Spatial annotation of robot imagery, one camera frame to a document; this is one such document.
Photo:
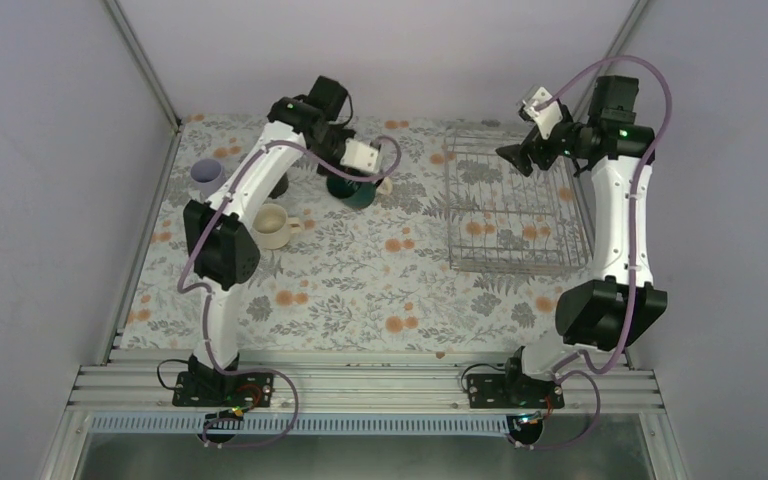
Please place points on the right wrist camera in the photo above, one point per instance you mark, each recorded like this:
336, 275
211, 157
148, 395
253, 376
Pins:
545, 111

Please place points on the dark green mug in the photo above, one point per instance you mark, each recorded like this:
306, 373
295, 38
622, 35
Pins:
356, 195

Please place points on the beige white mug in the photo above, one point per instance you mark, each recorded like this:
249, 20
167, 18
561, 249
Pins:
273, 228

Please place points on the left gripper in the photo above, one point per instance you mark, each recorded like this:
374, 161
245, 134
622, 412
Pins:
329, 171

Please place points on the floral table mat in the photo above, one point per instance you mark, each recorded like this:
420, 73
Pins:
380, 278

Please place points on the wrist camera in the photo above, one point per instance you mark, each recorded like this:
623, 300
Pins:
361, 157
545, 111

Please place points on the black mug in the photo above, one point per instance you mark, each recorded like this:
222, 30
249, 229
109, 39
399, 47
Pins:
280, 188

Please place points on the lilac plastic cup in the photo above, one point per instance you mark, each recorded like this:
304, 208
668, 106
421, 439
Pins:
208, 175

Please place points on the aluminium front rail frame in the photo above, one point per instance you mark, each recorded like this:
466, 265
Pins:
344, 393

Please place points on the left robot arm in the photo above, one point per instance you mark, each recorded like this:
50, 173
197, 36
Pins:
222, 252

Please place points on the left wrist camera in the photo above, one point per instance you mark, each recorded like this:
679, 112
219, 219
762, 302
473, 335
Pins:
361, 157

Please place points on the cream ribbed mug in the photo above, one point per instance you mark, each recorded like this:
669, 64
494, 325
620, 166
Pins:
384, 186

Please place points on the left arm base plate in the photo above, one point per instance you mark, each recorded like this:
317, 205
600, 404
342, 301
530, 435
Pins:
241, 391

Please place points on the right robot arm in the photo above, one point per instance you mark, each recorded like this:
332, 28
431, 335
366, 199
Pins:
597, 320

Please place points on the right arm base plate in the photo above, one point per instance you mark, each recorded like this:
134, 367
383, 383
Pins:
495, 391

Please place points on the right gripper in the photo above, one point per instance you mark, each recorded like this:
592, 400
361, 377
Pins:
521, 159

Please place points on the metal wire dish rack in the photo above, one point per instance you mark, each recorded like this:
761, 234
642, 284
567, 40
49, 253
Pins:
500, 221

